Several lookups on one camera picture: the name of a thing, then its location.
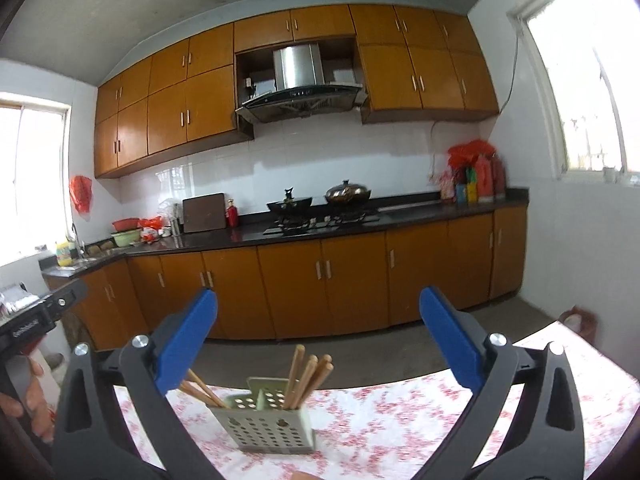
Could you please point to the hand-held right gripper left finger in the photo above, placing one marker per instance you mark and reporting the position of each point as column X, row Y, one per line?
column 185, row 340

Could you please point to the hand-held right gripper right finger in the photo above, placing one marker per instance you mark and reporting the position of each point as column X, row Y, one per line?
column 450, row 335

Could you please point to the wooden chopstick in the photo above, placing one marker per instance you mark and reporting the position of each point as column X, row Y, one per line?
column 305, row 380
column 296, row 375
column 316, row 375
column 322, row 379
column 206, row 387
column 196, row 394

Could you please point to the green perforated utensil holder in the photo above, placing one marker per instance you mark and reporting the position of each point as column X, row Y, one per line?
column 270, row 430

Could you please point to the person's left hand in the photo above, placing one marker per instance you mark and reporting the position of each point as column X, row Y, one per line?
column 42, row 395

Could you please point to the clutter on dark shelf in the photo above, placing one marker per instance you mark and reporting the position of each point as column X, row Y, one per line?
column 14, row 300

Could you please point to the yellow detergent bottle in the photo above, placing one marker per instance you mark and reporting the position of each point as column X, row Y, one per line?
column 65, row 254

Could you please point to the metal faucet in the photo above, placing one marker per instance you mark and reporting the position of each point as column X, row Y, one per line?
column 77, row 240

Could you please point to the floral tablecloth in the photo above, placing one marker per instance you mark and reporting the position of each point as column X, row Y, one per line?
column 380, row 425

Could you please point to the wooden base cabinets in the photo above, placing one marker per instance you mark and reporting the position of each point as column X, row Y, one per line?
column 350, row 280

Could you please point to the green basin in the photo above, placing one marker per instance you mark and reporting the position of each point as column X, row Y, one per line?
column 126, row 238

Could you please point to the orange plastic bag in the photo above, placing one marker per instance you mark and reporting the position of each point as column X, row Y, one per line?
column 151, row 226

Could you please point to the clear plastic bag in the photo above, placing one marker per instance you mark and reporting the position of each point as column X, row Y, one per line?
column 170, row 215

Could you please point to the dark cutting board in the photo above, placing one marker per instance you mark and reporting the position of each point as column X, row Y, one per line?
column 204, row 213

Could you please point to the red basin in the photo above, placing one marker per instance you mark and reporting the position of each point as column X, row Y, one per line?
column 126, row 224

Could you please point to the red hanging plastic bag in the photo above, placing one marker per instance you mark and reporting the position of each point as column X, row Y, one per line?
column 81, row 194

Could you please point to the black kitchen countertop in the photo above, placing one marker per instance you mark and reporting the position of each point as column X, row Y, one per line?
column 420, row 205

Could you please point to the red bottle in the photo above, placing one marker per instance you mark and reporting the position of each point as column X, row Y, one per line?
column 232, row 215

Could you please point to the wide bright window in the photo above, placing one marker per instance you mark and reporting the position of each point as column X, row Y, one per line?
column 30, row 175

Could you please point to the colourful boxes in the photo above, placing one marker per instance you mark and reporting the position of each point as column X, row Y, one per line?
column 465, row 190

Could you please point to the large red plastic bag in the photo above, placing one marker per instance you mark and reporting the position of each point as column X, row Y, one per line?
column 482, row 170

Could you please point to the black wok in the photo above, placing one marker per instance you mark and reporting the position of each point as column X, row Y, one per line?
column 289, row 204

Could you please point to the black gas stove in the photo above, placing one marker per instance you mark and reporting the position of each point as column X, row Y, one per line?
column 320, row 222

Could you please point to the pot with lid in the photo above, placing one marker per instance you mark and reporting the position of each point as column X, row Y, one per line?
column 347, row 193

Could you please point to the steel range hood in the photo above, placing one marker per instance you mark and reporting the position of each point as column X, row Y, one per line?
column 297, row 80

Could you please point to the barred window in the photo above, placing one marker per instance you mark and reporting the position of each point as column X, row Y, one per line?
column 590, row 75

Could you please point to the wooden wall cabinets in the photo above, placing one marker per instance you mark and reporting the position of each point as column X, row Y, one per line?
column 415, row 75

